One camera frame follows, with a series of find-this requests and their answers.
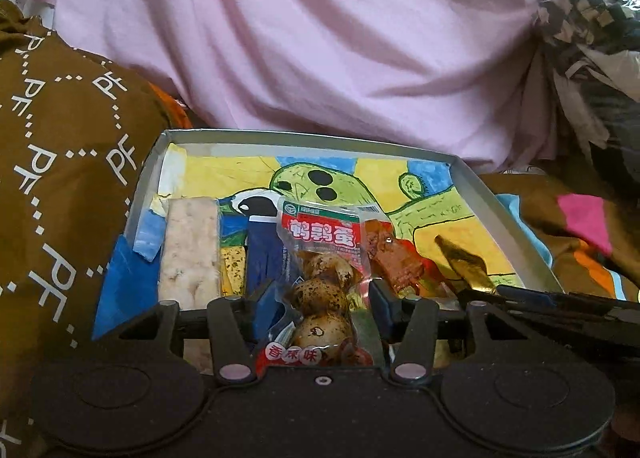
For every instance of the brown patterned blanket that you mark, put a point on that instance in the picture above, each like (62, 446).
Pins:
(60, 162)

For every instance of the colourful printed blanket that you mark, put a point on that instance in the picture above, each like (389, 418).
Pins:
(580, 213)

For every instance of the red quail egg packet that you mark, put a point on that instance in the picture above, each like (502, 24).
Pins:
(320, 283)

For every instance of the blue snack box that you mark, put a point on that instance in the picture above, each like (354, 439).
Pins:
(262, 258)

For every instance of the clear plastic bag with cloth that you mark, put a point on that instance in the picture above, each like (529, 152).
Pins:
(590, 12)

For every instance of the white rice cracker bar packet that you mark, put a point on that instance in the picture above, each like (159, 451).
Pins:
(190, 253)

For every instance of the yellow snack packet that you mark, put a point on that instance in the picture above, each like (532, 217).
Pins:
(233, 265)

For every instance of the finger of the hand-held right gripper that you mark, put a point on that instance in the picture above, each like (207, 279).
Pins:
(590, 330)
(575, 299)

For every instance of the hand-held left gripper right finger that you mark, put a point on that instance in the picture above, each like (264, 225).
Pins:
(382, 303)

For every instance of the grey tray with cartoon drawing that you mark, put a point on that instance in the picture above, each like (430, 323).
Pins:
(350, 177)

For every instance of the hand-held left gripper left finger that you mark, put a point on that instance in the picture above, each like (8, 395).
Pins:
(267, 308)

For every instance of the gold foil snack packet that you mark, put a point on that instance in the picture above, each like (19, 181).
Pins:
(465, 263)

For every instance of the pink cloth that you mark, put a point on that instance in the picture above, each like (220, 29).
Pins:
(300, 37)

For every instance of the red meat snack packet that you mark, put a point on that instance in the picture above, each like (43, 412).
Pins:
(395, 263)

